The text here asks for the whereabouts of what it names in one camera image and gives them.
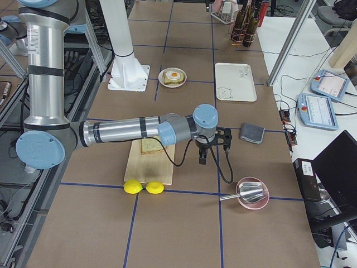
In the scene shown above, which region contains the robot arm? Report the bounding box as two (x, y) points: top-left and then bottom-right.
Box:
(16, 1), (232, 169)

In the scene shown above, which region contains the cream bear tray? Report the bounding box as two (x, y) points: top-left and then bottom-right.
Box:
(215, 63), (257, 102)

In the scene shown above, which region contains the grey folded cloth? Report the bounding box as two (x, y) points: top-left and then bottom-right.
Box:
(240, 122), (266, 144)

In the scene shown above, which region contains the wooden cutting board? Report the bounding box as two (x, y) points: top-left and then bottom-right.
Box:
(124, 140), (175, 185)

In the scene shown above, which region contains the dark green wine bottle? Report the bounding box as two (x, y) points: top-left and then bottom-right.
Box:
(231, 1), (250, 42)

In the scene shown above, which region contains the yellow lemon right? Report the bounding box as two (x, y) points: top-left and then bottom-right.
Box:
(146, 181), (165, 194)

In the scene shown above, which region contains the yellow lemon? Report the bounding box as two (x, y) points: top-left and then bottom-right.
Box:
(123, 179), (143, 194)
(146, 181), (165, 194)

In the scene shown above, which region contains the red cylinder bottle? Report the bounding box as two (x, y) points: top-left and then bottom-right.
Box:
(258, 1), (269, 27)

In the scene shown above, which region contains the metal scoop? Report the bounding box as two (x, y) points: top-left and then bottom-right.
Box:
(220, 181), (267, 203)

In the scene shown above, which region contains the pink bowl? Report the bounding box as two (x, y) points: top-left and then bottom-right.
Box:
(236, 176), (270, 210)

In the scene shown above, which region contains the yellow lemon left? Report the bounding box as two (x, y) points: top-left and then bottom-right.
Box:
(123, 179), (143, 194)

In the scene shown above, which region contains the fried egg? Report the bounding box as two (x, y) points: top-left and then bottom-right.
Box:
(165, 70), (181, 81)

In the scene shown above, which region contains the white plate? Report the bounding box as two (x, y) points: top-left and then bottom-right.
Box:
(158, 68), (187, 88)

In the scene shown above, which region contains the black computer box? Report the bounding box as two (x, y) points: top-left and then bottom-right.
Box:
(293, 158), (321, 202)

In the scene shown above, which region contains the near teach pendant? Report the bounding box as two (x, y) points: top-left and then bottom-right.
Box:
(297, 93), (339, 131)

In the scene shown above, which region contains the teach pendant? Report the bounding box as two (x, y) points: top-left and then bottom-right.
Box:
(297, 93), (339, 131)
(310, 69), (349, 102)

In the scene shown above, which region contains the far teach pendant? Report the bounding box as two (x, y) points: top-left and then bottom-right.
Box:
(310, 69), (349, 102)

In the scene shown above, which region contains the black laptop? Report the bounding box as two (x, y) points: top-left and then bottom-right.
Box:
(312, 130), (356, 208)

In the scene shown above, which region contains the white wire cup rack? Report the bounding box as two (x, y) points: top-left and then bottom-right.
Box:
(211, 0), (239, 25)

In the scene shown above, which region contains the copper wire bottle rack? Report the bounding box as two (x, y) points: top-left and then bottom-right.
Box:
(229, 25), (255, 47)

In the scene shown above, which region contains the aluminium frame post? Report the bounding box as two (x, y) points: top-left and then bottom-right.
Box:
(267, 0), (317, 87)

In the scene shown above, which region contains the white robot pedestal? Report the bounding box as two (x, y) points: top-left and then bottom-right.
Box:
(100, 0), (150, 92)

